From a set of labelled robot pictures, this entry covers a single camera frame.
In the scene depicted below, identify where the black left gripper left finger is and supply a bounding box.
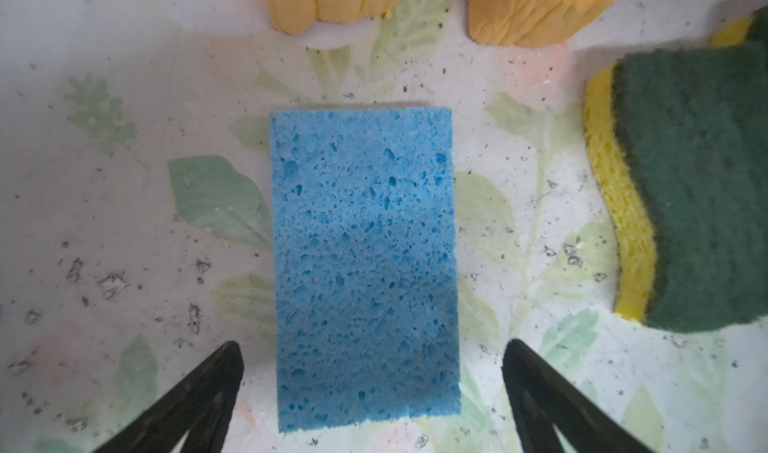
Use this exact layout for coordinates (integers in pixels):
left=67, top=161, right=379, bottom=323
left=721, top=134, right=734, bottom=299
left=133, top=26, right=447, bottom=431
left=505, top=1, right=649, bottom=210
left=97, top=341, right=244, bottom=452

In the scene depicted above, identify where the dark green scouring sponge left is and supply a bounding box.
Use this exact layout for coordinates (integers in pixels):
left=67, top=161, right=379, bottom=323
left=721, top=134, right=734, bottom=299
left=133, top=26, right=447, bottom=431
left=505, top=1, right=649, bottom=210
left=584, top=41, right=767, bottom=333

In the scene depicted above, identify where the dark green scouring sponge right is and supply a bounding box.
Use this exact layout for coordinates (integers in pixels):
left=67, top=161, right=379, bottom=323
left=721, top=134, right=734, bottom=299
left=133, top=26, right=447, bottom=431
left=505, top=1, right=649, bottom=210
left=710, top=6, right=768, bottom=47

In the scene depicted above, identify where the dark green scouring sponge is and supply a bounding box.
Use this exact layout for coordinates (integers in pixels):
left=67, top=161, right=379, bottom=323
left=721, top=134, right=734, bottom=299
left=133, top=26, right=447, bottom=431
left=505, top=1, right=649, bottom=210
left=584, top=41, right=767, bottom=333
left=710, top=6, right=768, bottom=47

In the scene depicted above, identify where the orange cellulose sponge right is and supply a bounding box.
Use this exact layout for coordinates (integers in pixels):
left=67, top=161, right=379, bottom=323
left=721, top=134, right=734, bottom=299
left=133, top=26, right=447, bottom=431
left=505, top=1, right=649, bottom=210
left=466, top=0, right=616, bottom=48

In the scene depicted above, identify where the blue cellulose sponge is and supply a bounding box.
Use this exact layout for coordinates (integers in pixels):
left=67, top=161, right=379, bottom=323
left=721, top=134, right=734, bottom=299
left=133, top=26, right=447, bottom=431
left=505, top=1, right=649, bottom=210
left=270, top=107, right=461, bottom=433

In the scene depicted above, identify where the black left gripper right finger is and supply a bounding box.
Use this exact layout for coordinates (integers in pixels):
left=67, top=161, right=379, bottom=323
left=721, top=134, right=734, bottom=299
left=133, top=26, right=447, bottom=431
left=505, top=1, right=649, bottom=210
left=502, top=339, right=650, bottom=453

